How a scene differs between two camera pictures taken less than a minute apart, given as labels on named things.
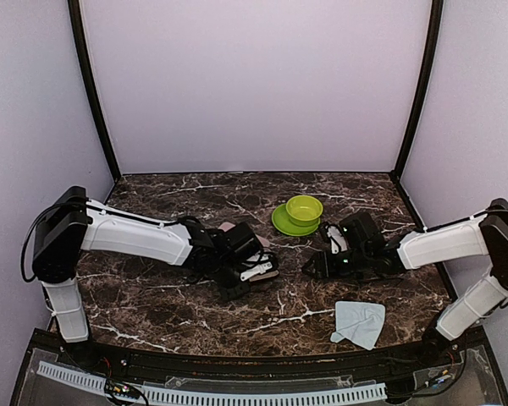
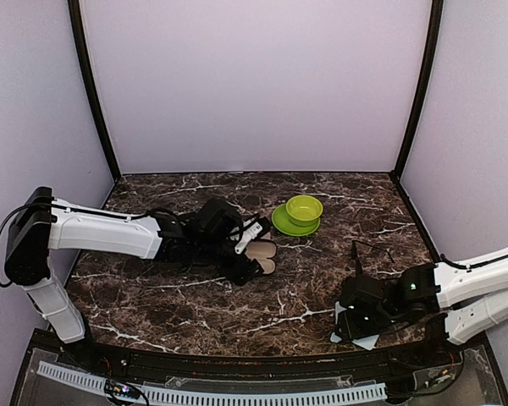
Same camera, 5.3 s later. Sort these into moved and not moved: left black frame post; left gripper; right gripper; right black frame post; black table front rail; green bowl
Moved: left gripper; right gripper
Not moved: right black frame post; black table front rail; green bowl; left black frame post
